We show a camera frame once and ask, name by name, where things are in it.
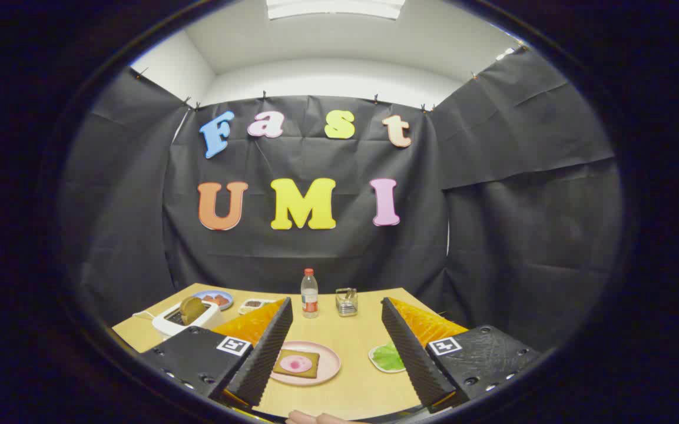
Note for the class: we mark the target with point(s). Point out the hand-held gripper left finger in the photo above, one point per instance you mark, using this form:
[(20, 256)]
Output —
[(265, 353)]

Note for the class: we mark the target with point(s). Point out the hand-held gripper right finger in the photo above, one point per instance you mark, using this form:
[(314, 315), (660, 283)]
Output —
[(410, 353)]

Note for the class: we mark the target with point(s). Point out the green lettuce leaf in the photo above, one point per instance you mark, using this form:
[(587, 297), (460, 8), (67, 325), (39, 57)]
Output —
[(389, 357)]

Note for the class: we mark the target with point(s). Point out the plain brown bread slice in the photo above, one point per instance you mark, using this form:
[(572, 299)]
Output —
[(191, 309)]

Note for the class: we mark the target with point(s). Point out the brown bread slice under ham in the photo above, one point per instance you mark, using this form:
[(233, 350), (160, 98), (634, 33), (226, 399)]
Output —
[(281, 368)]

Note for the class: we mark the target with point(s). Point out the round pink ham slice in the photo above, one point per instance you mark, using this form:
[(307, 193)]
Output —
[(298, 364)]

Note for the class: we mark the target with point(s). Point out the small white plate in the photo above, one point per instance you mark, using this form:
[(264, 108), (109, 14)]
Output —
[(373, 360)]

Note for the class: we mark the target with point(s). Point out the white divided condiment tray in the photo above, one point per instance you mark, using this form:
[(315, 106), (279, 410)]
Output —
[(252, 305)]

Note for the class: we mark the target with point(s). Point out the pink plate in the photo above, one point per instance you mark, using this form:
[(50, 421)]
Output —
[(328, 359)]

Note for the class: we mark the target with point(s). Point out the reddish food pieces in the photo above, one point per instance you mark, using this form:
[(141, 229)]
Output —
[(219, 300)]

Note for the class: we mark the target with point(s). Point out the clear water bottle red cap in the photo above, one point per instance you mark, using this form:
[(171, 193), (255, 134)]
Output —
[(310, 291)]

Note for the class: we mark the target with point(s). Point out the metal mesh utensil holder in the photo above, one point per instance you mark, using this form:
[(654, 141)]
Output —
[(347, 307)]

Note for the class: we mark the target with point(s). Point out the blue plate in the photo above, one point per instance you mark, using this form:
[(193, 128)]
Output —
[(201, 296)]

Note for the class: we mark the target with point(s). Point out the white toaster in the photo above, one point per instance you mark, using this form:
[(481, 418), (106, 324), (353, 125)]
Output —
[(165, 324)]

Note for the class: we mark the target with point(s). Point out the black backdrop cloth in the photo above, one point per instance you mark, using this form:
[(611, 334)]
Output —
[(522, 235)]

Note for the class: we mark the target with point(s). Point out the ceiling light panel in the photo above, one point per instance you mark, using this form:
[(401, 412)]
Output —
[(333, 8)]

